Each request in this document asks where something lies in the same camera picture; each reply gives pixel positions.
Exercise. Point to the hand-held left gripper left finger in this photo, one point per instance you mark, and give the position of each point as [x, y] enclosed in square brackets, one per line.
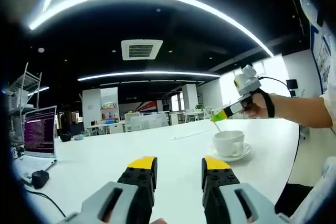
[123, 195]

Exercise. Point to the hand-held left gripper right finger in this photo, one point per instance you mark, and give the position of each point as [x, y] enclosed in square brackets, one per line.
[223, 190]

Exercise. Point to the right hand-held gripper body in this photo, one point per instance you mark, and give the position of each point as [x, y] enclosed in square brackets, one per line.
[249, 85]

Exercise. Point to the metal coffee spoon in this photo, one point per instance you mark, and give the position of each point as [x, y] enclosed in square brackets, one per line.
[218, 127]

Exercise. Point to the white coffee cup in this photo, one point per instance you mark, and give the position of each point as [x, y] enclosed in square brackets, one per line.
[227, 142]

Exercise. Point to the white saucer coffee tray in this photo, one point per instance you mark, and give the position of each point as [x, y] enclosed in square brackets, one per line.
[244, 153]

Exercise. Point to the white tabletop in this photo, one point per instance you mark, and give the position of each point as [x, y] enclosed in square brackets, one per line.
[157, 148]

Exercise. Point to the person's right hand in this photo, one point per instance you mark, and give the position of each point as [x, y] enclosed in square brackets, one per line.
[258, 107]

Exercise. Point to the person's left hand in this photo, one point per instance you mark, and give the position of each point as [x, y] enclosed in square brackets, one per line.
[158, 221]

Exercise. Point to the green potted plant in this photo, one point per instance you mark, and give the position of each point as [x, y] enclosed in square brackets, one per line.
[199, 107]

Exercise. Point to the black monitor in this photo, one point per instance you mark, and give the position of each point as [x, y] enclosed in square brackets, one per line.
[291, 83]

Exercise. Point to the dark round object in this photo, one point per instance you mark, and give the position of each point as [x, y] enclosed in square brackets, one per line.
[65, 137]

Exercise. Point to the colourful display shelf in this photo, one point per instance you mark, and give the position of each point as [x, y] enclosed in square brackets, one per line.
[109, 112]

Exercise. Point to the person's white shirt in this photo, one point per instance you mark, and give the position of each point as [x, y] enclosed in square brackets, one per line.
[329, 58]

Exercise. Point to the black computer mouse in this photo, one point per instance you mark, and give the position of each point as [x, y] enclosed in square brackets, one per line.
[40, 179]

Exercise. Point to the straight ceiling light strip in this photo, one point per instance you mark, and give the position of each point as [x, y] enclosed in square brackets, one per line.
[147, 73]

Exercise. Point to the silver laptop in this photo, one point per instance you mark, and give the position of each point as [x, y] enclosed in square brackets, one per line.
[39, 132]

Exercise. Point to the ceiling air conditioner vent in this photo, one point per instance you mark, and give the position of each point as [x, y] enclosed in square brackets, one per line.
[141, 50]

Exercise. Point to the short ceiling light strip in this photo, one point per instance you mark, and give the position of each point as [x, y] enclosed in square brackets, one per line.
[38, 90]

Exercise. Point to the white metal shelf rack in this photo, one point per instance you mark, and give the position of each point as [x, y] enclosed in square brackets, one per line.
[31, 87]

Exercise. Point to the round ceiling speaker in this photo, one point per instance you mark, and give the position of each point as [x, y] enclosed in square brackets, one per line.
[40, 49]

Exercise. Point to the red white blue wall art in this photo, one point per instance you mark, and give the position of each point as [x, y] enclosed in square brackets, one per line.
[147, 106]

